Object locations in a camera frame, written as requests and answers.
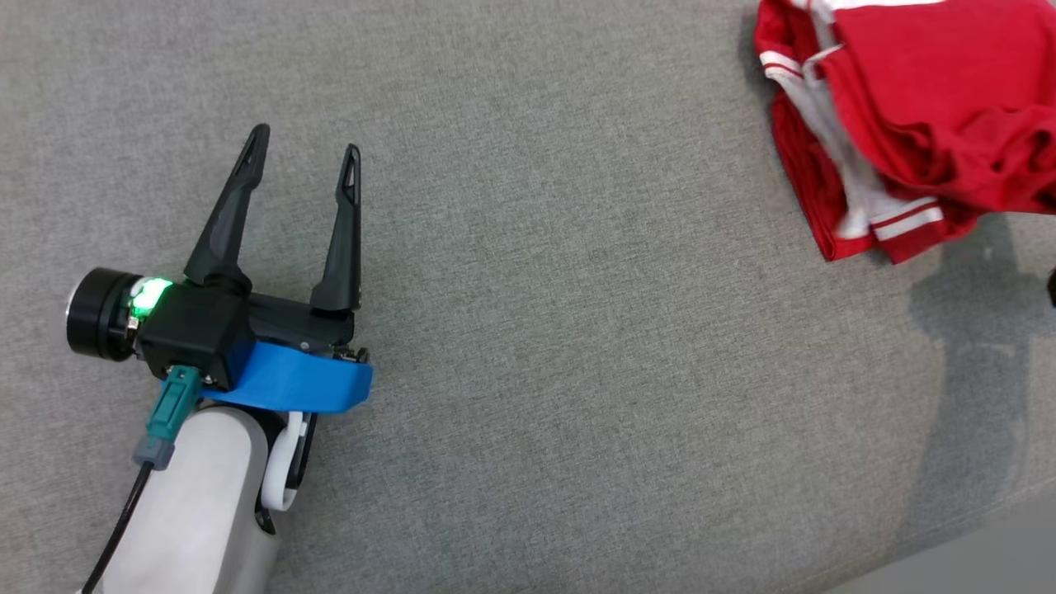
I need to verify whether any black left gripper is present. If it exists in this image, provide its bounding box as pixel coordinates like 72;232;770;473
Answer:
66;124;368;389

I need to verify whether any red white basketball jersey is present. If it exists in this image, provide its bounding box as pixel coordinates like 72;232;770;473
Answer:
752;0;1056;265

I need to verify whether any black cable with teal connector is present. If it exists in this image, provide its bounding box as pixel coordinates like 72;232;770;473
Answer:
78;365;205;594

